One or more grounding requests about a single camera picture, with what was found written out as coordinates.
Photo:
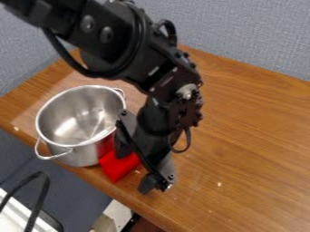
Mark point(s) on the white table bracket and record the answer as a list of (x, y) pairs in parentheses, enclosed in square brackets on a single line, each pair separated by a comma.
[(117, 219)]

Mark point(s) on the red block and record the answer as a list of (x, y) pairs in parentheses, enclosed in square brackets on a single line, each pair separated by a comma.
[(117, 168)]

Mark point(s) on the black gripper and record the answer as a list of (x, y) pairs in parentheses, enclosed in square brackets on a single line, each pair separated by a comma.
[(156, 133)]

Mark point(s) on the metal pot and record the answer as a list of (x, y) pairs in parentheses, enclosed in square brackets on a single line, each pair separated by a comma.
[(77, 124)]

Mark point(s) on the white equipment box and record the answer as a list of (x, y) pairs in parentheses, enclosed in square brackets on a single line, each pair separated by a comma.
[(15, 215)]

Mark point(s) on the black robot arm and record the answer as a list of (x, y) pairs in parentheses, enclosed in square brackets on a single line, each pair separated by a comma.
[(109, 40)]

